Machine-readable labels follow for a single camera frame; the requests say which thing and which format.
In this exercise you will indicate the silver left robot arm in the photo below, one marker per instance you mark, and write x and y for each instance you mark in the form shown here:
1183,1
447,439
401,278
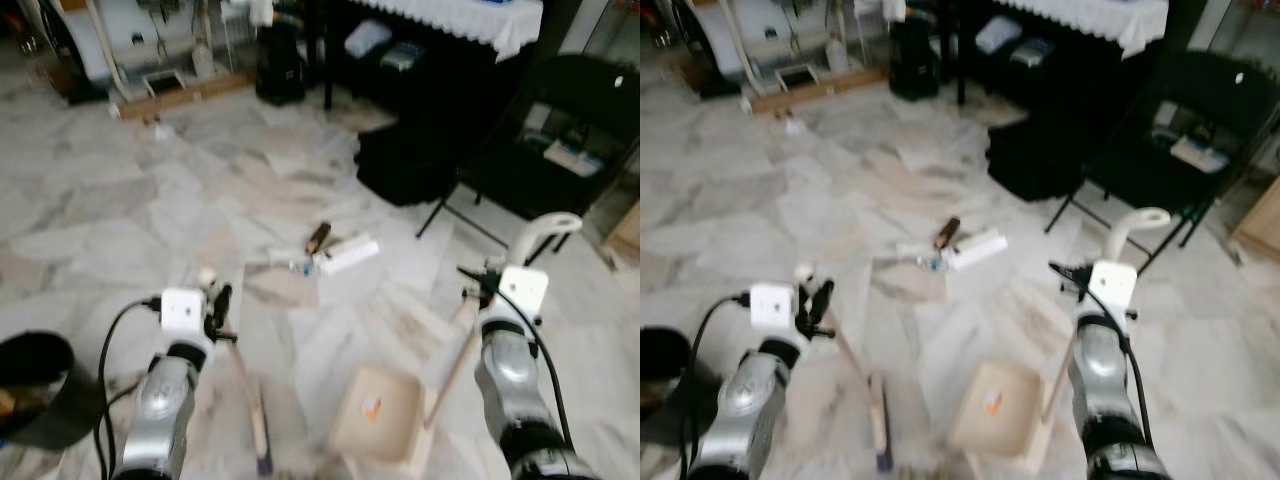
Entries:
165,400
745,400

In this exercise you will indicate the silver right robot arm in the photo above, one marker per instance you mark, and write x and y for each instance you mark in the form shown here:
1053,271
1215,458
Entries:
1100,380
510,380

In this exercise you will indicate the black backpack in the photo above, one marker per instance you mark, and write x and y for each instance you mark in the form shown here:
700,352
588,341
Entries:
280,65
912,60

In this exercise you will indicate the small orange scrap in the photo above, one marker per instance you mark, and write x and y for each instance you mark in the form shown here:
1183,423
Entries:
992,403
372,406

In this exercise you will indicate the large black bag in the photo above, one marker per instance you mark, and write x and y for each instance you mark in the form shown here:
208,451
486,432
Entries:
405,165
1035,155

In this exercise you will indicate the white plastic bag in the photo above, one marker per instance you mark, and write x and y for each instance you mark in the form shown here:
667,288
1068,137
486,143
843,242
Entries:
998,35
367,38

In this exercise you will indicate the white hanging cloth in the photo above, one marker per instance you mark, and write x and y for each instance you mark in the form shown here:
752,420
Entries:
261,10
893,8

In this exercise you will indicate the white book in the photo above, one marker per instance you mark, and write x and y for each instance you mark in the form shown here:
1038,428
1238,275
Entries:
572,157
1198,152

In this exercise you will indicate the white and blue wrapper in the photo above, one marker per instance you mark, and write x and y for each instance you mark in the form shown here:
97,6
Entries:
290,264
920,258

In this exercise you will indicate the white lace tablecloth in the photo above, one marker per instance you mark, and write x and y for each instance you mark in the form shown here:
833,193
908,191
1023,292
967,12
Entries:
460,20
1090,18

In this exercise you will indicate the grey packet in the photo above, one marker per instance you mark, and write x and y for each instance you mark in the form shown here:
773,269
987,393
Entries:
402,56
1033,52

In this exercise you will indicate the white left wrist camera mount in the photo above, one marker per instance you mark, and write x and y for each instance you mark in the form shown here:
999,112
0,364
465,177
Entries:
182,308
770,305

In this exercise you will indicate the white machine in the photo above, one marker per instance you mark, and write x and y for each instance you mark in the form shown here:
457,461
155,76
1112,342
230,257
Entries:
760,30
130,35

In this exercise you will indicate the light wooden box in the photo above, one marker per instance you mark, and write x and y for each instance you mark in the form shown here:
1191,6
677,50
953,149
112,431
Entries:
625,232
1262,225

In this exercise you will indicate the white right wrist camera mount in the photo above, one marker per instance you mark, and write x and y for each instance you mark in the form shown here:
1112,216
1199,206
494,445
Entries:
1112,283
525,288

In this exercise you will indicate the black waste bin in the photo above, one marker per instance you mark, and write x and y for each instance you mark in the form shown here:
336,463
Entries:
35,390

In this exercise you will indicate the white plastic bottle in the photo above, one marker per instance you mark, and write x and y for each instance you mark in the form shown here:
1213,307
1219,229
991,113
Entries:
204,60
836,55

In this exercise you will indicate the black folding chair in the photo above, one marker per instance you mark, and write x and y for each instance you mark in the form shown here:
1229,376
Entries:
1220,90
590,100

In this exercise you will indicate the white paper ball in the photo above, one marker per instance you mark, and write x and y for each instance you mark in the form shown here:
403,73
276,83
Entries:
795,125
163,130

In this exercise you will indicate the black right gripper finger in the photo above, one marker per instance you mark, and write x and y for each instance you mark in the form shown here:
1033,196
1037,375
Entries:
470,272
1064,289
1060,268
472,293

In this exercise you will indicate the long wooden plank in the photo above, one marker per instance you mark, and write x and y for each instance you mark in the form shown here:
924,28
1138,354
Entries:
185,95
815,90

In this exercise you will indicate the black table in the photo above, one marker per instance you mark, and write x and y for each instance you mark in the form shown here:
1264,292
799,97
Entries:
960,55
328,60

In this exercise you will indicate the long white box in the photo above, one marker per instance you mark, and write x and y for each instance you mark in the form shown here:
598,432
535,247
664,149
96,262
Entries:
975,246
348,253

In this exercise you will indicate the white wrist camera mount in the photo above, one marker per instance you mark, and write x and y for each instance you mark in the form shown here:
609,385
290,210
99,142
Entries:
1112,283
182,308
525,288
770,305

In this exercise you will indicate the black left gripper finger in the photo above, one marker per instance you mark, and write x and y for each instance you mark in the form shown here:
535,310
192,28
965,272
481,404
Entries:
820,297
222,300

